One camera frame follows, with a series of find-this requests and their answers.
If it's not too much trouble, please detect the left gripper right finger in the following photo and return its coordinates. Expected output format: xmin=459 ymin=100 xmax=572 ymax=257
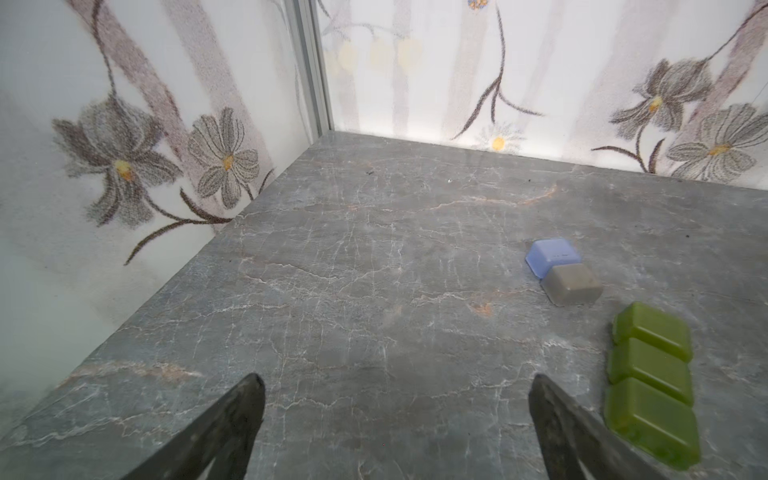
xmin=528 ymin=373 xmax=663 ymax=480

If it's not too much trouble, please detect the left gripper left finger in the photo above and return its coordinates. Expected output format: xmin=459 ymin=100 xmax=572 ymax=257
xmin=125 ymin=373 xmax=266 ymax=479

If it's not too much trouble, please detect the green block strip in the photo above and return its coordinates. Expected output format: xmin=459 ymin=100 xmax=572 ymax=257
xmin=603 ymin=302 xmax=701 ymax=471

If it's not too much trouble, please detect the blue grey block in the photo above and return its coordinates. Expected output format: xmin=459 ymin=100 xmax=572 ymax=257
xmin=525 ymin=238 xmax=604 ymax=307

